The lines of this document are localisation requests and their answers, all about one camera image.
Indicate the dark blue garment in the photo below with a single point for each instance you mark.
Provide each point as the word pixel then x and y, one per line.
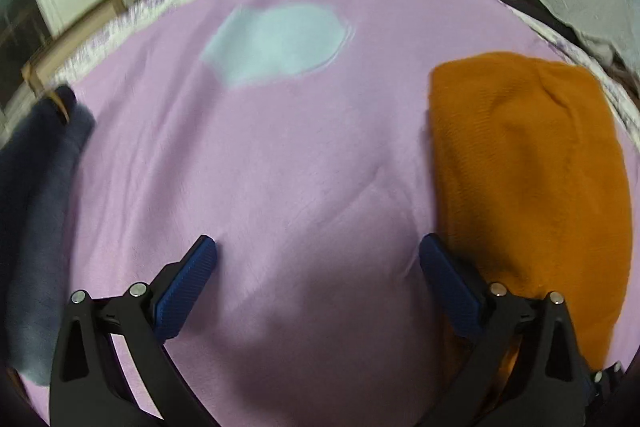
pixel 35 217

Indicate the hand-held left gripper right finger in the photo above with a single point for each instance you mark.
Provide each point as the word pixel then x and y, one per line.
pixel 452 292

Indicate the orange knitted cat sweater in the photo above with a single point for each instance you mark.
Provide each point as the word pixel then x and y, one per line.
pixel 525 182

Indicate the wooden framed furniture piece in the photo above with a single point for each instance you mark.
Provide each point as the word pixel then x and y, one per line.
pixel 75 37

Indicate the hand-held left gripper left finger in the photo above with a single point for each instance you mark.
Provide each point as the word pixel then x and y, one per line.
pixel 185 292

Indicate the purple floral bed sheet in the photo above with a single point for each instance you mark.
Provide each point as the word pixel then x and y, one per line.
pixel 105 34

